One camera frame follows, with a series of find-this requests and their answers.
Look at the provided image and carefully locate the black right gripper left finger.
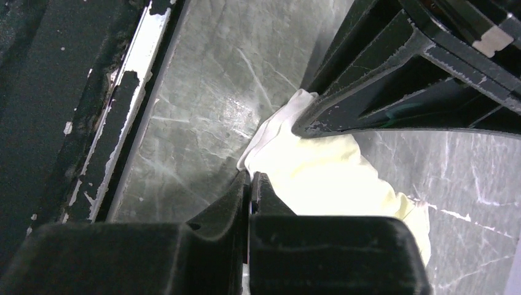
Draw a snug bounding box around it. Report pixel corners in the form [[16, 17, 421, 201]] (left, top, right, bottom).
[[1, 172, 249, 294]]

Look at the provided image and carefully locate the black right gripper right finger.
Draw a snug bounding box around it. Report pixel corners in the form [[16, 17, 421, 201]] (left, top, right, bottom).
[[248, 173, 431, 294]]

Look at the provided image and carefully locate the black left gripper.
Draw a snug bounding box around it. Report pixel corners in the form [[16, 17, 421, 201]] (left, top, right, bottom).
[[292, 1, 520, 138]]

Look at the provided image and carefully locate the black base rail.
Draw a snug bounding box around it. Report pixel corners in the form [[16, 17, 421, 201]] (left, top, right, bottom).
[[1, 1, 184, 269]]

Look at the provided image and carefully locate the cream yellow underwear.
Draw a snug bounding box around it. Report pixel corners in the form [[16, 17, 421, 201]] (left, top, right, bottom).
[[237, 89, 431, 264]]

